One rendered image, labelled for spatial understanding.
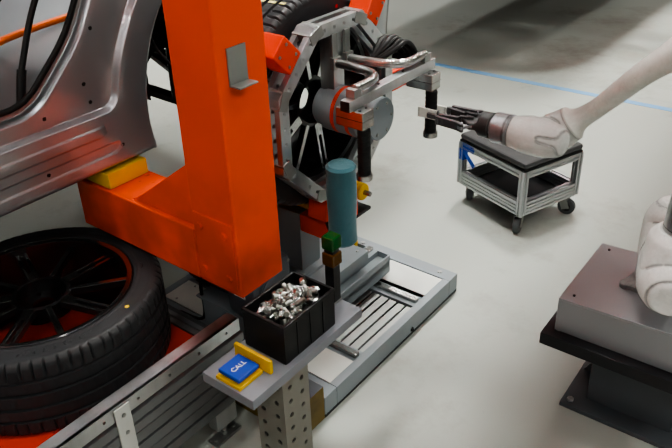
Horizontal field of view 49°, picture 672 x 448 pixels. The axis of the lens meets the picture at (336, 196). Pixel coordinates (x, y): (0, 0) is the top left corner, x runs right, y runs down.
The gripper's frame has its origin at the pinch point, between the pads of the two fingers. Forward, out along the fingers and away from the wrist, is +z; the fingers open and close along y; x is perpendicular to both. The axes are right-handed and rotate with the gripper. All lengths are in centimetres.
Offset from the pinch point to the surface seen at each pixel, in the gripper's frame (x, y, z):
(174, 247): -24, -72, 38
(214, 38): 38, -71, 13
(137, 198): -15, -70, 53
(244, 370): -35, -88, -3
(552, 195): -69, 93, -6
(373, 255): -67, 9, 28
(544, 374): -83, 4, -43
